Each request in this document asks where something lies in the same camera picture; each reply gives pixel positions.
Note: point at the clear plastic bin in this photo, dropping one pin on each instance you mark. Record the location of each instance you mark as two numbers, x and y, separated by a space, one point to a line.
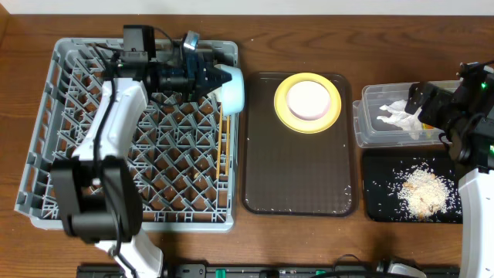
371 132

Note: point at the light blue bowl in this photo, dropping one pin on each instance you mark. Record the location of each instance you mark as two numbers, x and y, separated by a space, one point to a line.
231 95

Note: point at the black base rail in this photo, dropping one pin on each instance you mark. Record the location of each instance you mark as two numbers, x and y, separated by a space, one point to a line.
203 271

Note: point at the black plastic tray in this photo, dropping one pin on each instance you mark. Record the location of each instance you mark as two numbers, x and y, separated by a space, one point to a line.
378 163

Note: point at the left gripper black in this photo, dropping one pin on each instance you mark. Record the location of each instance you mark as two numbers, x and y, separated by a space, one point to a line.
194 76

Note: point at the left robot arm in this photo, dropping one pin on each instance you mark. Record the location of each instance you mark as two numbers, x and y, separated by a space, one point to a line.
97 198

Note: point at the green yellow snack wrapper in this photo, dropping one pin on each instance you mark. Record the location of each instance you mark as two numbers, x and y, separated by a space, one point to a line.
426 127

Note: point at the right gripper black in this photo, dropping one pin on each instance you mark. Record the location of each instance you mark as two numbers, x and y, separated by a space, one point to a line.
426 105

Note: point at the yellow plate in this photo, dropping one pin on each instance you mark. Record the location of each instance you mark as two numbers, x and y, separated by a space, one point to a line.
307 126

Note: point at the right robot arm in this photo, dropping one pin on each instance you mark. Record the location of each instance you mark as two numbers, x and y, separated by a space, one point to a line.
470 145

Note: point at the dark brown serving tray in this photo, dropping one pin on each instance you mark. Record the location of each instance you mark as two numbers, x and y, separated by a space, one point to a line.
289 173

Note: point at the pink small plate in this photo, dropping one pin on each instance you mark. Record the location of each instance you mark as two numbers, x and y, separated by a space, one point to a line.
308 100

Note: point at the grey plastic dishwasher rack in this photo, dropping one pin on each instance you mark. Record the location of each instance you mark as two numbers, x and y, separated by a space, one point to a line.
172 157

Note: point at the leftover rice pile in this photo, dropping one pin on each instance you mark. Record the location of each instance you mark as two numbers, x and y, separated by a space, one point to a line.
418 194

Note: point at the white tissue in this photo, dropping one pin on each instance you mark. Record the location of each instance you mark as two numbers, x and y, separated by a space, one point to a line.
400 118

